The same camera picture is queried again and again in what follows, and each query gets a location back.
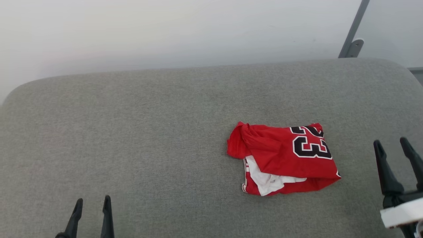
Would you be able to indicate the grey metal post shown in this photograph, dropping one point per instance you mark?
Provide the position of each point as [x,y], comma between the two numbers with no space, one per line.
[355,19]

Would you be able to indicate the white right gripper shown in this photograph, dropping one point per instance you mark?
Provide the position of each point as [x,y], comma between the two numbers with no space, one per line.
[403,211]

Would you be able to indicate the red white basketball jersey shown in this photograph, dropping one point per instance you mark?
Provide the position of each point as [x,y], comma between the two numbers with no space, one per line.
[281,148]

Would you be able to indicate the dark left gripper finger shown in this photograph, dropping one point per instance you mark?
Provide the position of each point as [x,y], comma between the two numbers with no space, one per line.
[107,218]
[75,219]

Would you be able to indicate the grey metal post bracket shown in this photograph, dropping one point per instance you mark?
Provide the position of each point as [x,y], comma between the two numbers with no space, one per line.
[355,47]

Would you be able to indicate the grey fabric sofa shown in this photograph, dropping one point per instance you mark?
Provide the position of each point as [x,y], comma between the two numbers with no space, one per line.
[148,132]

